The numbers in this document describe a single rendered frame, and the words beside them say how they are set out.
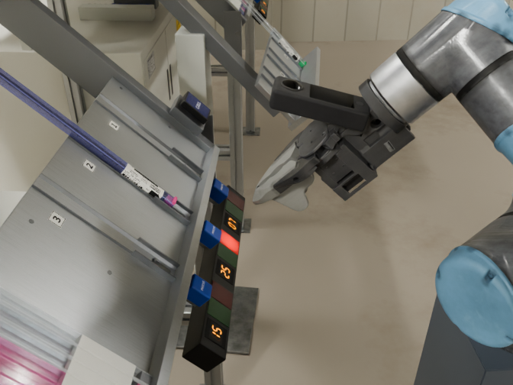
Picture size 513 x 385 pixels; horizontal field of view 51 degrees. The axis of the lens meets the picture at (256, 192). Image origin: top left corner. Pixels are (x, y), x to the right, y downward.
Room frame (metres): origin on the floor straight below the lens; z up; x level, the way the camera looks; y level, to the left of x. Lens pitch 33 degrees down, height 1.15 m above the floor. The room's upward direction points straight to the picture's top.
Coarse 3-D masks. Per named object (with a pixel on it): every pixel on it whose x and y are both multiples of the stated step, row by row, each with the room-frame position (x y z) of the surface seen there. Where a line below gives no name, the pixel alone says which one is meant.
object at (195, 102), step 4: (188, 96) 0.80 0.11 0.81; (192, 96) 0.82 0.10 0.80; (188, 100) 0.79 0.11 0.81; (192, 100) 0.80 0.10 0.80; (196, 100) 0.81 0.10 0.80; (192, 104) 0.79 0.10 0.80; (196, 104) 0.80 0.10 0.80; (200, 104) 0.81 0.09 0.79; (196, 108) 0.79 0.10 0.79; (200, 108) 0.80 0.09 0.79; (204, 108) 0.81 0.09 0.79; (208, 108) 0.82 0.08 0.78; (200, 112) 0.79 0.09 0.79; (204, 112) 0.79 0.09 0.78
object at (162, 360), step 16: (208, 160) 0.73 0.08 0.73; (208, 176) 0.68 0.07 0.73; (208, 192) 0.64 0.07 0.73; (192, 208) 0.61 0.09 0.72; (192, 224) 0.57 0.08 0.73; (192, 240) 0.53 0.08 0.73; (192, 256) 0.50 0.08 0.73; (176, 272) 0.48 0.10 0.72; (176, 288) 0.44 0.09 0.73; (176, 304) 0.41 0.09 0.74; (176, 320) 0.39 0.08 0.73; (160, 336) 0.38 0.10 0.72; (176, 336) 0.38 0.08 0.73; (160, 352) 0.35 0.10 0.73; (160, 368) 0.33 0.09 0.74; (160, 384) 0.31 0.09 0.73
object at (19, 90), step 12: (0, 72) 0.60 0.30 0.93; (0, 84) 0.59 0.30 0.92; (12, 84) 0.59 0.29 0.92; (24, 96) 0.59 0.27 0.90; (36, 96) 0.60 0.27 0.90; (36, 108) 0.59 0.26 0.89; (48, 108) 0.59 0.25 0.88; (48, 120) 0.59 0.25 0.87; (60, 120) 0.59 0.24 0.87; (72, 132) 0.59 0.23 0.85; (84, 132) 0.60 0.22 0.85; (84, 144) 0.59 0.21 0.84; (96, 144) 0.59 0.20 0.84; (108, 156) 0.59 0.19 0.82; (120, 168) 0.58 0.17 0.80; (168, 204) 0.58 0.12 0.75
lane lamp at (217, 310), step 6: (210, 300) 0.49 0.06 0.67; (216, 300) 0.49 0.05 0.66; (210, 306) 0.48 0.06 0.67; (216, 306) 0.48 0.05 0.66; (222, 306) 0.49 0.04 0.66; (210, 312) 0.47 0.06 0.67; (216, 312) 0.47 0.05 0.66; (222, 312) 0.48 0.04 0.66; (228, 312) 0.49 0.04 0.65; (216, 318) 0.46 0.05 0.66; (222, 318) 0.47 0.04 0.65; (228, 318) 0.48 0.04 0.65; (228, 324) 0.47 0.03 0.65
